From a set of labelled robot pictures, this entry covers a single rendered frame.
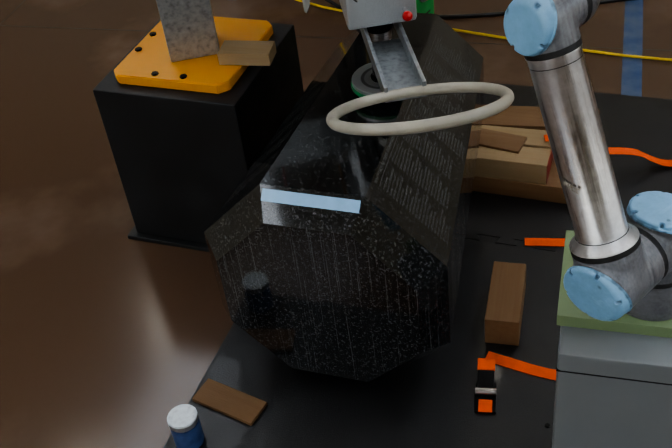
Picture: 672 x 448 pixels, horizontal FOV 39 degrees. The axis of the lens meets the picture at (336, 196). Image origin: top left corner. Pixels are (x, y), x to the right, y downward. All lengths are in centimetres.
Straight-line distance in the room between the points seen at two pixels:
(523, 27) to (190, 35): 196
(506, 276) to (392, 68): 101
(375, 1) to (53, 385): 181
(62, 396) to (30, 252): 87
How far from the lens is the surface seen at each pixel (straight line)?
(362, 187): 279
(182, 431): 317
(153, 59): 372
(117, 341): 369
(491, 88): 256
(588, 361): 229
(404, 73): 281
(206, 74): 355
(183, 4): 356
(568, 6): 189
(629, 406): 241
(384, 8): 294
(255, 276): 303
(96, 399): 352
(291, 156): 296
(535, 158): 392
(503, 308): 337
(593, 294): 210
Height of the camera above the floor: 256
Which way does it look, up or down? 39 degrees down
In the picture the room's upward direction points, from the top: 8 degrees counter-clockwise
